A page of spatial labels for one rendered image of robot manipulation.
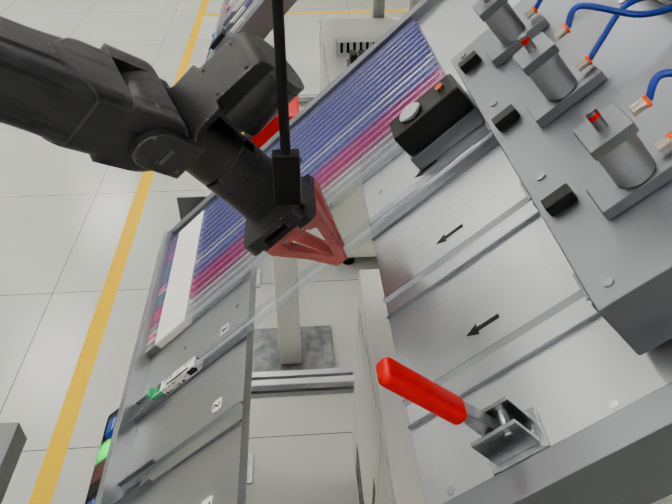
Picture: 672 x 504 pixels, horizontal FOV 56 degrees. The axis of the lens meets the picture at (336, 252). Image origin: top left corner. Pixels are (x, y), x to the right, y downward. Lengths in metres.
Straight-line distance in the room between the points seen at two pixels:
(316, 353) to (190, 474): 1.20
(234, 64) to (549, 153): 0.24
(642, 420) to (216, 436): 0.40
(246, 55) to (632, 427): 0.36
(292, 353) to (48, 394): 0.66
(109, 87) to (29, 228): 2.13
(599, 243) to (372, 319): 0.71
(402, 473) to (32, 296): 1.61
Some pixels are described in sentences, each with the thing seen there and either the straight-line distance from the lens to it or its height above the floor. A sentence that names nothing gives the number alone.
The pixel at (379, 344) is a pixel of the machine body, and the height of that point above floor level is 0.62.
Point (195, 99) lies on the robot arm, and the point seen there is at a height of 1.13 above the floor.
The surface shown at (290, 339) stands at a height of 0.11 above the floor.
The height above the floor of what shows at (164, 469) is 0.77.
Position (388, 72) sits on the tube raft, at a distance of 0.83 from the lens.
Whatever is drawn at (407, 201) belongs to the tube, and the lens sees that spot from 0.60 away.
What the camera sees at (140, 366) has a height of 0.73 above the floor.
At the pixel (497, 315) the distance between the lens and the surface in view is 0.46.
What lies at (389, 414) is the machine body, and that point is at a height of 0.62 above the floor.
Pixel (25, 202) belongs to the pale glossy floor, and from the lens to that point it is 2.74.
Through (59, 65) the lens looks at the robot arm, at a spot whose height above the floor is 1.19.
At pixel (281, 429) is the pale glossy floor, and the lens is 1.67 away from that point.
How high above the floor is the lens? 1.33
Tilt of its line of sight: 37 degrees down
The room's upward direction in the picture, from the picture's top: straight up
